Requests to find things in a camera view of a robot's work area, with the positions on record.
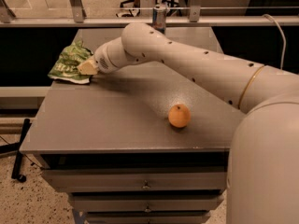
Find green jalapeno chip bag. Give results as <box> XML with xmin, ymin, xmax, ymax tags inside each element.
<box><xmin>48</xmin><ymin>40</ymin><xmax>93</xmax><ymax>84</ymax></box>

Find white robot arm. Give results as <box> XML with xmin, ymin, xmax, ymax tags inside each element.
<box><xmin>78</xmin><ymin>23</ymin><xmax>299</xmax><ymax>224</ymax></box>

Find silver blue energy drink can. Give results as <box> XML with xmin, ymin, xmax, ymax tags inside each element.
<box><xmin>152</xmin><ymin>4</ymin><xmax>167</xmax><ymax>34</ymax></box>

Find metal railing with glass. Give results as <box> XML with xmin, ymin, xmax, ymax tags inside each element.
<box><xmin>0</xmin><ymin>0</ymin><xmax>299</xmax><ymax>27</ymax></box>

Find grey drawer cabinet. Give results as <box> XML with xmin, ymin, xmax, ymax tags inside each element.
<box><xmin>19</xmin><ymin>26</ymin><xmax>247</xmax><ymax>224</ymax></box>

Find orange fruit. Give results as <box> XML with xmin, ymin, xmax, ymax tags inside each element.
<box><xmin>168</xmin><ymin>104</ymin><xmax>191</xmax><ymax>128</ymax></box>

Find black office chair base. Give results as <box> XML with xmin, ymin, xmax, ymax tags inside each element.
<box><xmin>115</xmin><ymin>0</ymin><xmax>183</xmax><ymax>19</ymax></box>

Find black stand base with wheel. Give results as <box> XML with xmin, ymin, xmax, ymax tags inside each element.
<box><xmin>0</xmin><ymin>119</ymin><xmax>31</xmax><ymax>183</ymax></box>

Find white cable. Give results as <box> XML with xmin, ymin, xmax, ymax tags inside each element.
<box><xmin>262</xmin><ymin>13</ymin><xmax>287</xmax><ymax>71</ymax></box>

